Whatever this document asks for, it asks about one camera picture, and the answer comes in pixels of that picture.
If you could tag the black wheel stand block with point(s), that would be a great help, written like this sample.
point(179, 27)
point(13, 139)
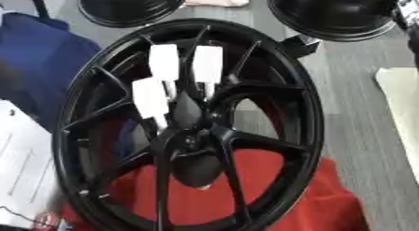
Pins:
point(301, 45)

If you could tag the black chair frame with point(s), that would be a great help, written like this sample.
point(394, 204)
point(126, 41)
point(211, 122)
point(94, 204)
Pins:
point(37, 2)

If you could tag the white paper sheet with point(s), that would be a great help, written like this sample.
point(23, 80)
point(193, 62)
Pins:
point(24, 166)

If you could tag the black round wheel rim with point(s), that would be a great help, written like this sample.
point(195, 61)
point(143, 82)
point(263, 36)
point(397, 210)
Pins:
point(131, 5)
point(333, 13)

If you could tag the person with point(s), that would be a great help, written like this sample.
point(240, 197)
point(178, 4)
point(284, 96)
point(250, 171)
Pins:
point(41, 63)

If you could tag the cream white board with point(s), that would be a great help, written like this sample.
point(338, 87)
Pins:
point(402, 113)

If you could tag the black spoked wheel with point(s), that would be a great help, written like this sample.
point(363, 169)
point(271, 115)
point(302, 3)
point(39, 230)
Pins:
point(188, 141)

